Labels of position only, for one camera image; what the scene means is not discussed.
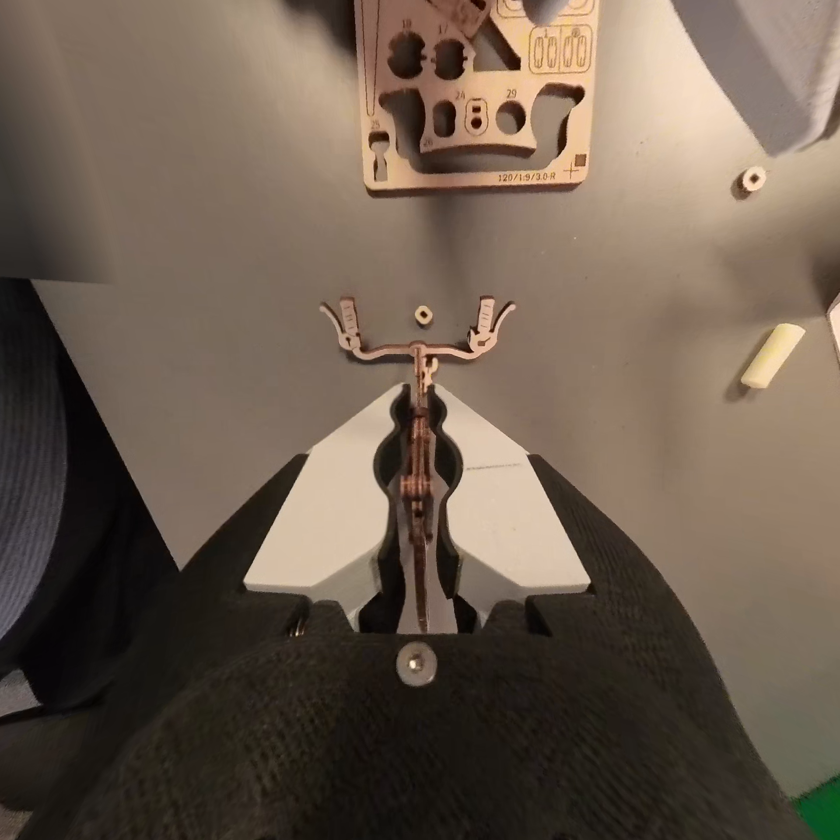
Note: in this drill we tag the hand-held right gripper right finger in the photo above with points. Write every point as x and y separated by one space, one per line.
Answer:
525 525

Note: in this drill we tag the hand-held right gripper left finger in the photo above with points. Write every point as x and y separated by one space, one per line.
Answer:
315 525

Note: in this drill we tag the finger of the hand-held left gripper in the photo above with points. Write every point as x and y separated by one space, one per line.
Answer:
546 8
768 65

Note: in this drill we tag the wooden parts sheet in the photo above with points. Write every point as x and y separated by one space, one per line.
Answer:
400 184

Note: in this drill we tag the instruction booklet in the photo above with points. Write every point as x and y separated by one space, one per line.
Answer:
837 328

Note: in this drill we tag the cream plastic cylinder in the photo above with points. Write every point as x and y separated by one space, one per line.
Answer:
773 355

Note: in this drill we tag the green plastic bin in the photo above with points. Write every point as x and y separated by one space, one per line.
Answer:
820 820

